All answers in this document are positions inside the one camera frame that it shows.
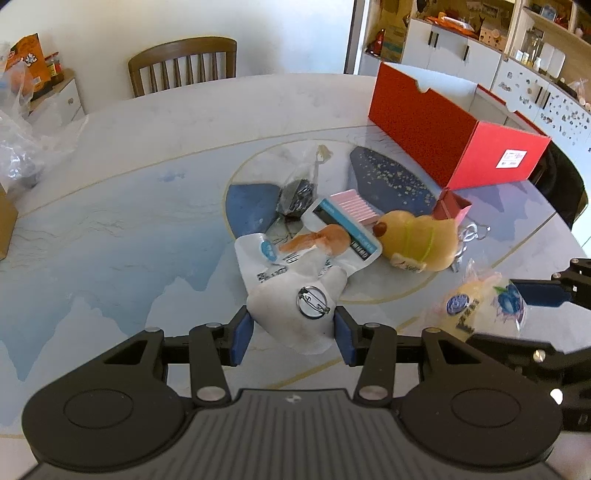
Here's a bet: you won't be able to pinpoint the small white side cabinet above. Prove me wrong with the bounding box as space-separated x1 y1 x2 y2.
28 69 87 124

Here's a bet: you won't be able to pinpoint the tan plush toy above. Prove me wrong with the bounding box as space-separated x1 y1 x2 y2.
373 209 462 273

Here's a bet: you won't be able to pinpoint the red cardboard box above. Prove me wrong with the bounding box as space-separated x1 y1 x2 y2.
368 61 553 191

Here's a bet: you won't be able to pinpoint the white cabinet with stickers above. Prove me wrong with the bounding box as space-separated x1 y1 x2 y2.
489 58 591 155

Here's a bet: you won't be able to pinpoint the white cabinet with black handles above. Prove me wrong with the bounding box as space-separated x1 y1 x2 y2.
401 17 503 83

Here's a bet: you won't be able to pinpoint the clear bag of black clips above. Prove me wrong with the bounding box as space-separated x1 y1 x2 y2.
276 144 334 219

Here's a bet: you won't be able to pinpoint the wooden wall shelf unit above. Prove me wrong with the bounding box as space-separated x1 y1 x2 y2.
502 0 591 86

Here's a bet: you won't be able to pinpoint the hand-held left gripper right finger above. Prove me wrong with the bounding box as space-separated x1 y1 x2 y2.
333 305 492 408

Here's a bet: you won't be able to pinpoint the clear plastic bags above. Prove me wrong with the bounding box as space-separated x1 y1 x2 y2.
0 41 89 188

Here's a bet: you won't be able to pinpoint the stacked cardboard boxes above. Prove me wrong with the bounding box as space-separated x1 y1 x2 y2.
381 22 408 63

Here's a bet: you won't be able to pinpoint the orange snack bag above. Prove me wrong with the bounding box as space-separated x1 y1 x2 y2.
8 34 48 85

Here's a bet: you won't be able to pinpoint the white plush with pin badge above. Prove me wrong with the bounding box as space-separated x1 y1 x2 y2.
245 251 348 355

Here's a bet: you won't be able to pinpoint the yellow bread packet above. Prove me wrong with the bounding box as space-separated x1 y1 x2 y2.
422 258 527 343

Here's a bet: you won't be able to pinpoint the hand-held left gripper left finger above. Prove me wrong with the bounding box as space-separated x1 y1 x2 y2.
99 305 254 408

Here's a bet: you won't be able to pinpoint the brown wooden chair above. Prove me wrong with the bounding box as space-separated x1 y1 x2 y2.
128 38 238 99

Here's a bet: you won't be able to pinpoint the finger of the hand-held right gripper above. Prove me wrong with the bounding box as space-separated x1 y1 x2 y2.
466 332 591 435
508 258 591 311

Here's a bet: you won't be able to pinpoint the pink ribbed pack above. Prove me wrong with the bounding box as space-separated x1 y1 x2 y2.
330 189 380 227

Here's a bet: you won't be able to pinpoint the small red box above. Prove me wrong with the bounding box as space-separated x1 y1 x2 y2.
433 187 473 228

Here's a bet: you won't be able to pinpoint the marble patterned desktop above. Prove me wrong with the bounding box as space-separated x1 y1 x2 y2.
0 71 587 439

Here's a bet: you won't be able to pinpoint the brown cardboard box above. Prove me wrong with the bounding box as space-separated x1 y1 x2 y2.
0 181 19 262

